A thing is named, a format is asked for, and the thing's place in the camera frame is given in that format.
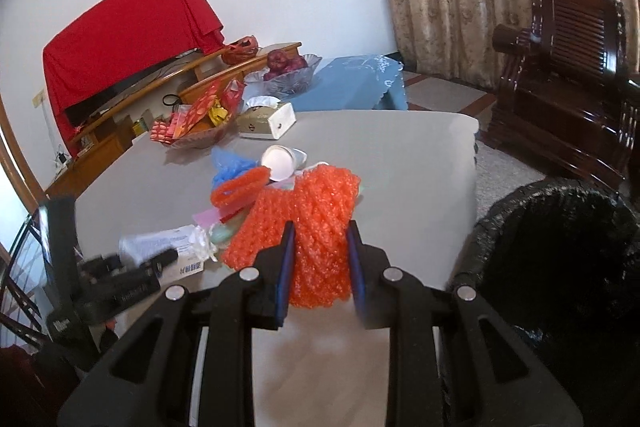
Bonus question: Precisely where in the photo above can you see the white medicine box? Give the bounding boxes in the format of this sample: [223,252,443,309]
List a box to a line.
[118,225,218,285]

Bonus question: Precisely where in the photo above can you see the orange bubble wrap roll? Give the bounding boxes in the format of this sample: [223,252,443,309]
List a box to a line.
[210,166,270,213]

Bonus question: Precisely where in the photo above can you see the blue plastic bag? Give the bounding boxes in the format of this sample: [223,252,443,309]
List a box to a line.
[210,146,258,188]

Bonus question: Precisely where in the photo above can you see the blue white paper cup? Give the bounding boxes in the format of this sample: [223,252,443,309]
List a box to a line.
[260,145,308,182]

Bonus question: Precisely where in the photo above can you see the orange bubble wrap sheet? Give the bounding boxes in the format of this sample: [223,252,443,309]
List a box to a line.
[222,165,360,309]

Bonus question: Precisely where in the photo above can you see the black trash bin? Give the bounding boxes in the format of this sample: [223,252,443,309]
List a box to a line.
[449,178,640,358]

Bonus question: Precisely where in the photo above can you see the glass snack bowl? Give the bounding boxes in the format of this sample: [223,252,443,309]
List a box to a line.
[149,117,235,150]

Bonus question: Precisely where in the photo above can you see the red snack packets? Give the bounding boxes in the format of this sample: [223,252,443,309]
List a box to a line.
[168,79,245,138]

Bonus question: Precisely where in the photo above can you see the wooden TV cabinet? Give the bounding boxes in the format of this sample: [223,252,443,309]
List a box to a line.
[46,42,302,196]

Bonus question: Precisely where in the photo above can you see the gold white tissue box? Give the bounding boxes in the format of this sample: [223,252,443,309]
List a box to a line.
[235,95,297,141]

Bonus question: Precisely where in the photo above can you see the glass fruit bowl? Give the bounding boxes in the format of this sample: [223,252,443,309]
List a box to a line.
[244,54,321,98]

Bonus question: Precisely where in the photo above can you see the red ornament basket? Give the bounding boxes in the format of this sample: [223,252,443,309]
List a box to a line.
[221,35,259,66]

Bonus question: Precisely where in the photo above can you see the red cloth cover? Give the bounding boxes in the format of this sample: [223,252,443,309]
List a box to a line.
[42,0,224,156]

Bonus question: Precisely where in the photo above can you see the dark wooden armchair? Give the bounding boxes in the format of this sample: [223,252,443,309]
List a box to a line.
[486,0,639,190]

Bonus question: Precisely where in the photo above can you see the red apples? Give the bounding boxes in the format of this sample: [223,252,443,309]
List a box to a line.
[264,50,308,81]

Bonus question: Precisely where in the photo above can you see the blue covered stool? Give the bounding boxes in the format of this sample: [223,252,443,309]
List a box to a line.
[290,54,408,113]

